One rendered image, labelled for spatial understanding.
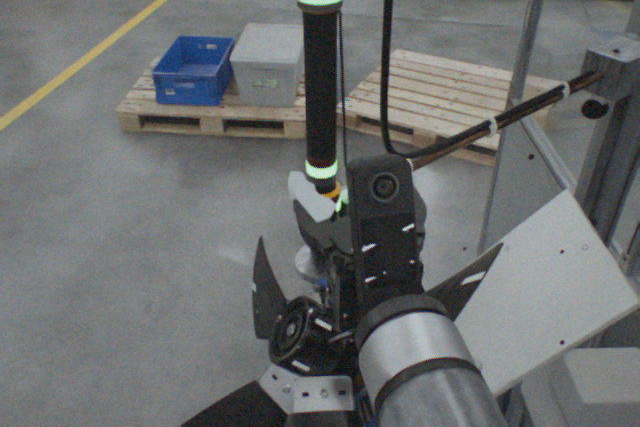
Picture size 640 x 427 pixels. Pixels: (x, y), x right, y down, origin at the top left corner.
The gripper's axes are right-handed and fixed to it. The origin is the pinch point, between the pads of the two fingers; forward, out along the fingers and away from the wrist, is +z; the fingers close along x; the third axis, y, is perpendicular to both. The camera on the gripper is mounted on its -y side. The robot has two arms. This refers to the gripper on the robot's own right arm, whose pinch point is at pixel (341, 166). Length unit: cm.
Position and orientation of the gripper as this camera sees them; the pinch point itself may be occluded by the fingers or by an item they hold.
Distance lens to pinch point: 58.1
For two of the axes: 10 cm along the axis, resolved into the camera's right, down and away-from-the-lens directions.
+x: 9.7, -1.3, 1.8
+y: 0.0, 8.1, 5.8
